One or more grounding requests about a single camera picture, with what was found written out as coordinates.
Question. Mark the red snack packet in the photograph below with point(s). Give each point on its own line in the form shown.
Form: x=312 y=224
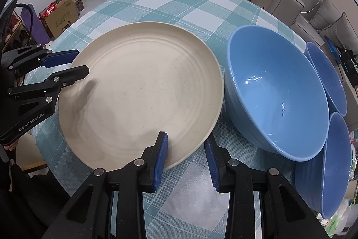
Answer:
x=48 y=10

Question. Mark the beige nightstand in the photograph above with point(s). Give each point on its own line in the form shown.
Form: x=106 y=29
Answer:
x=349 y=93

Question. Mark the blue bowl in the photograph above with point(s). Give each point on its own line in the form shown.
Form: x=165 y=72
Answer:
x=335 y=166
x=277 y=93
x=327 y=79

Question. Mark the grey sofa cushion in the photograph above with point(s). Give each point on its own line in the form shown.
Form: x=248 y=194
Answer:
x=327 y=12
x=341 y=31

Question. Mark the purple bag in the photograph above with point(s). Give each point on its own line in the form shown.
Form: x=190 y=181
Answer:
x=40 y=30

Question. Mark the green wet wipes pack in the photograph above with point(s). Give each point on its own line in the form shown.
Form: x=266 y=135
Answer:
x=335 y=226

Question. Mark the teal white checkered tablecloth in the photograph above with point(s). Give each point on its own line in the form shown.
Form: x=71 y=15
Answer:
x=181 y=3

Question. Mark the blue plastic bag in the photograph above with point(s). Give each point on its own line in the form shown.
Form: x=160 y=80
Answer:
x=332 y=48

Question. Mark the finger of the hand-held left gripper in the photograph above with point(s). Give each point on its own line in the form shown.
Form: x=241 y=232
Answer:
x=75 y=73
x=60 y=57

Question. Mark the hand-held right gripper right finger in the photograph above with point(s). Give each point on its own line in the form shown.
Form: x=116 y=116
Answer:
x=214 y=171

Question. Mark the large beige plate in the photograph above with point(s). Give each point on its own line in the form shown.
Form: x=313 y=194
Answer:
x=139 y=82

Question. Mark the brown cardboard box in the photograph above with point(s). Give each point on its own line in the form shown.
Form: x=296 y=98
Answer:
x=61 y=19

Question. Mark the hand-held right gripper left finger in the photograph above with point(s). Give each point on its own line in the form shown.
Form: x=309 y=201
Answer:
x=160 y=163

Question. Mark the person's left hand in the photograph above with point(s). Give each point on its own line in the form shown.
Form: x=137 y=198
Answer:
x=11 y=147

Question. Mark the beige sofa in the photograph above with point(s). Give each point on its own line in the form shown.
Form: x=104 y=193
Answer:
x=282 y=3

